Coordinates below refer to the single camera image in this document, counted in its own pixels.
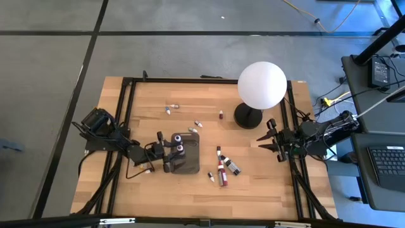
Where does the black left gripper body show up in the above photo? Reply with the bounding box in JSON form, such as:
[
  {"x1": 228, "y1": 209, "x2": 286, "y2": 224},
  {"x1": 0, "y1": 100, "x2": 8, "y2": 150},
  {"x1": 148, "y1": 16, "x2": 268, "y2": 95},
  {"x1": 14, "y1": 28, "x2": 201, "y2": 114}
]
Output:
[{"x1": 144, "y1": 131, "x2": 170, "y2": 174}]

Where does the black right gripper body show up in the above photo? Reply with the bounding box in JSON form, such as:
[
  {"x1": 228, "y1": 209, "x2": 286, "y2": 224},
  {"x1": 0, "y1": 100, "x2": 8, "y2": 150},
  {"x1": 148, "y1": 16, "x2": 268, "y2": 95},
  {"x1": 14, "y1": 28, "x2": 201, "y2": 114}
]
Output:
[{"x1": 266, "y1": 118, "x2": 300, "y2": 163}]

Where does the grey translucent plastic bin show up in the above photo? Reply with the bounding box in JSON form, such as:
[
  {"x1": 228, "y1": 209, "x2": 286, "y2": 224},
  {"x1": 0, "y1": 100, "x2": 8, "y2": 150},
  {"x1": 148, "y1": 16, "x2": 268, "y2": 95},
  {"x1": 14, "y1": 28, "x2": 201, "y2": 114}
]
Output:
[{"x1": 169, "y1": 132, "x2": 201, "y2": 175}]

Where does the large black food coloring bottle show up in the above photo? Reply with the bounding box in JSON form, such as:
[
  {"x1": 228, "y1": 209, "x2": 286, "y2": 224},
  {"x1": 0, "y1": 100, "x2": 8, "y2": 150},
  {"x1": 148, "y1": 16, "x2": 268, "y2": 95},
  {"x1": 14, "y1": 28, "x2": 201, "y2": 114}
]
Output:
[{"x1": 220, "y1": 155, "x2": 242, "y2": 176}]

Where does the large red food coloring bottle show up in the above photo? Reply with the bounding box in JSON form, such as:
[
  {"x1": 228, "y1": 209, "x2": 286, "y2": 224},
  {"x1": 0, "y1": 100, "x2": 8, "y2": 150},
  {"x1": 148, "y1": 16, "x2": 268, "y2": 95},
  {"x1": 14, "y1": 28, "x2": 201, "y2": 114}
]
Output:
[{"x1": 216, "y1": 160, "x2": 228, "y2": 187}]

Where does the white globe table lamp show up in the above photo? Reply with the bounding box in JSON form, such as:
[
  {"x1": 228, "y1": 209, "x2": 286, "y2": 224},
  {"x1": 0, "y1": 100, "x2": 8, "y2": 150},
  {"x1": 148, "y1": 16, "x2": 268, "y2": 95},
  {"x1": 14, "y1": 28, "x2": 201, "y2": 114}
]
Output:
[{"x1": 233, "y1": 61, "x2": 288, "y2": 130}]

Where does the black bar with silver brackets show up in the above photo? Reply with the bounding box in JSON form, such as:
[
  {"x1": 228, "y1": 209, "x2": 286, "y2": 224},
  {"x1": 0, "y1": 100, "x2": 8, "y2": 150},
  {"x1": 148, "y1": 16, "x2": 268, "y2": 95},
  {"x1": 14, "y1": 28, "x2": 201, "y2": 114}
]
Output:
[{"x1": 0, "y1": 215, "x2": 405, "y2": 228}]

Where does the dark grey desk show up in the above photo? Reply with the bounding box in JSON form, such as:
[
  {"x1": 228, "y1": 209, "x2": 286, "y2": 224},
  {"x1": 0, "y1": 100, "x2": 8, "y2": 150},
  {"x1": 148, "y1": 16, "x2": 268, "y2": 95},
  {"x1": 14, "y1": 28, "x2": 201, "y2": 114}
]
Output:
[
  {"x1": 340, "y1": 54, "x2": 405, "y2": 136},
  {"x1": 350, "y1": 132, "x2": 405, "y2": 212}
]

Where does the black laptop keyboard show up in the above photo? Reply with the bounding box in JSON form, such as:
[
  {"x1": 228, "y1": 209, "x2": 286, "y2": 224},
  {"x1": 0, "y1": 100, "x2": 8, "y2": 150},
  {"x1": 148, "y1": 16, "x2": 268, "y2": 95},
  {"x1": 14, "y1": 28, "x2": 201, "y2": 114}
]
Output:
[{"x1": 366, "y1": 145, "x2": 405, "y2": 194}]

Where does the black power adapter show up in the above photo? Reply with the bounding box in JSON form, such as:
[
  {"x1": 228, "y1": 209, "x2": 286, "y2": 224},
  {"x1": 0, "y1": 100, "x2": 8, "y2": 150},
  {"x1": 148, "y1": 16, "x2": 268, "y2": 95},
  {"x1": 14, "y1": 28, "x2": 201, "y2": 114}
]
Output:
[{"x1": 368, "y1": 56, "x2": 391, "y2": 89}]

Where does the black diagonal pole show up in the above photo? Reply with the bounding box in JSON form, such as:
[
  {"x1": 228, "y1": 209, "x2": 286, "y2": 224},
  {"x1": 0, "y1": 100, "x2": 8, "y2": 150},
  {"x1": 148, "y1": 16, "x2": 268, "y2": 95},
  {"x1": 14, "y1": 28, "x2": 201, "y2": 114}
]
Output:
[{"x1": 353, "y1": 15, "x2": 405, "y2": 67}]

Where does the yellow connector cable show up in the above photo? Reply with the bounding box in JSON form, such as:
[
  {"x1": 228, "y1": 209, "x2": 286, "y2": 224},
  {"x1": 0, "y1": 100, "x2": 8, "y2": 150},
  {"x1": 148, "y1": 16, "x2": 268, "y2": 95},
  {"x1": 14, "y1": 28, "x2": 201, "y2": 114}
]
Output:
[{"x1": 322, "y1": 91, "x2": 352, "y2": 108}]

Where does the black aluminium table frame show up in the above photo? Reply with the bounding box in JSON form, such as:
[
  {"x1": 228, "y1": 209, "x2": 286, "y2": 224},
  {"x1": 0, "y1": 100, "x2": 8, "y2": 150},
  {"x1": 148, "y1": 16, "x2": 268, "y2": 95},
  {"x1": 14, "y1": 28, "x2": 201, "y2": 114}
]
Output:
[{"x1": 75, "y1": 71, "x2": 339, "y2": 222}]

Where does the white cable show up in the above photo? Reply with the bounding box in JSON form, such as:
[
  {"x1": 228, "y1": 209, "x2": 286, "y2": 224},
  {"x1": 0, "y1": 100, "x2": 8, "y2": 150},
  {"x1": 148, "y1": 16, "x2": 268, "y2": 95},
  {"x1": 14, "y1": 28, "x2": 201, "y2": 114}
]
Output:
[{"x1": 356, "y1": 84, "x2": 405, "y2": 118}]

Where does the yellow floor cable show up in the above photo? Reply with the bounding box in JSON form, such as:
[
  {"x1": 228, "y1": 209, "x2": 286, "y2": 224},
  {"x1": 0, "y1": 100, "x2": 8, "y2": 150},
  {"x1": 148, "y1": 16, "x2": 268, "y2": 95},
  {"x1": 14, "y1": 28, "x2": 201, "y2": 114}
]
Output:
[{"x1": 282, "y1": 0, "x2": 361, "y2": 34}]

